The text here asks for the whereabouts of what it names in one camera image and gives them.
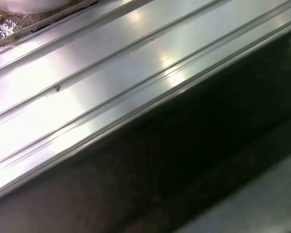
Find black PC case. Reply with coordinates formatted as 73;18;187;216
0;21;291;233

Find crinkled silver foil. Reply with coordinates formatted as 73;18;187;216
0;7;24;41

